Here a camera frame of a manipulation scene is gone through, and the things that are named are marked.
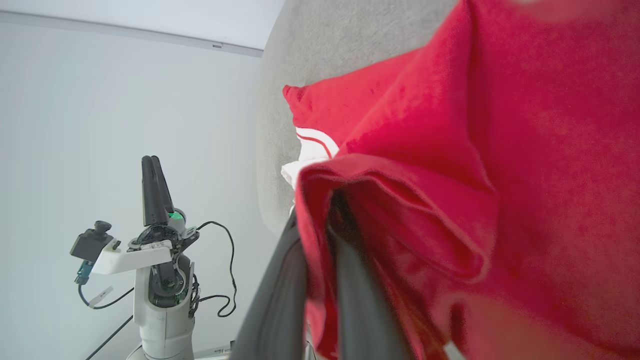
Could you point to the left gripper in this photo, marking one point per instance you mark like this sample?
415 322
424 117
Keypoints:
167 280

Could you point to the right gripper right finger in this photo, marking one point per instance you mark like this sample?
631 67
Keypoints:
365 320

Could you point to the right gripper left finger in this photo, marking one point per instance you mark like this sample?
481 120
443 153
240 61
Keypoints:
280 310

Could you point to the red and white basketball jersey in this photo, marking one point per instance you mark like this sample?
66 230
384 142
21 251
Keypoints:
500 150

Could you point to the grey fabric sofa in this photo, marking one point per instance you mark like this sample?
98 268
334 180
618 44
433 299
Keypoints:
310 50

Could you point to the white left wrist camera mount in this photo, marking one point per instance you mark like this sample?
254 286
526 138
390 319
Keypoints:
130 260

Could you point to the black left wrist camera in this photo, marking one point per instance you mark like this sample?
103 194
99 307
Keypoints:
90 245

